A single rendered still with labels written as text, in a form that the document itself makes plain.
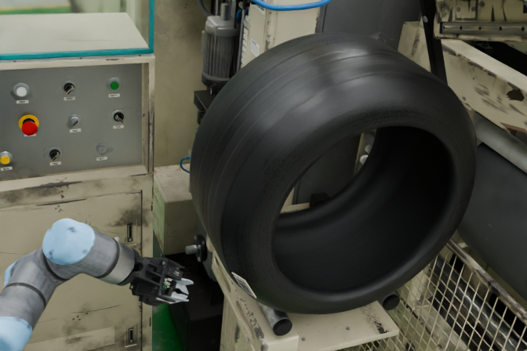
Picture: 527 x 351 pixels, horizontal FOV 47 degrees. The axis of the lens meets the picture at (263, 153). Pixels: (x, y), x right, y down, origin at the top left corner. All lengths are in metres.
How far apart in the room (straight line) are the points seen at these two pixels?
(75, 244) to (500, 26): 0.93
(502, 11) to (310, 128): 0.51
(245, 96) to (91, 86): 0.67
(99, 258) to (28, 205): 0.79
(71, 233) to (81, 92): 0.76
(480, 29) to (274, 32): 0.45
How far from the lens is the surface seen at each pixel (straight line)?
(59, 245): 1.06
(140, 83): 1.77
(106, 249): 1.10
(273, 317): 1.38
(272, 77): 1.17
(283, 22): 1.41
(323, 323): 1.55
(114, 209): 1.90
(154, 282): 1.16
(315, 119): 1.08
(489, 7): 1.40
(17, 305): 1.06
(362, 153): 1.86
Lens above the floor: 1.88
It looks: 29 degrees down
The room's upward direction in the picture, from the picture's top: 6 degrees clockwise
